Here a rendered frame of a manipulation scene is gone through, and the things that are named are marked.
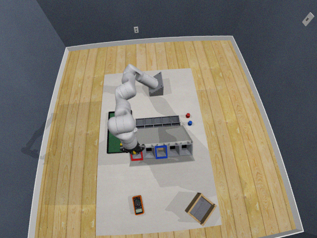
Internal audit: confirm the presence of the wooden crate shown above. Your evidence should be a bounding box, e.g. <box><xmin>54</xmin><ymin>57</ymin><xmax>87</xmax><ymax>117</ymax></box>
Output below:
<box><xmin>185</xmin><ymin>193</ymin><xmax>217</xmax><ymax>226</ymax></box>

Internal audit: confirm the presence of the orange digital multimeter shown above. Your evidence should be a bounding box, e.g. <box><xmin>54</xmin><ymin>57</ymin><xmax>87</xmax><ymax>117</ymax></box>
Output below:
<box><xmin>132</xmin><ymin>195</ymin><xmax>144</xmax><ymax>215</ymax></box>

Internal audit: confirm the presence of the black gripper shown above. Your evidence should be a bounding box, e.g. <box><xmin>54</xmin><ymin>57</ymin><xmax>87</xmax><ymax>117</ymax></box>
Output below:
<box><xmin>120</xmin><ymin>142</ymin><xmax>145</xmax><ymax>155</ymax></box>

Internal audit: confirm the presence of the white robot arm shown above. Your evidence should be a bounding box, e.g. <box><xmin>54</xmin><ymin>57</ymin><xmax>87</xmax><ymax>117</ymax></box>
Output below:
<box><xmin>107</xmin><ymin>64</ymin><xmax>159</xmax><ymax>150</ymax></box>

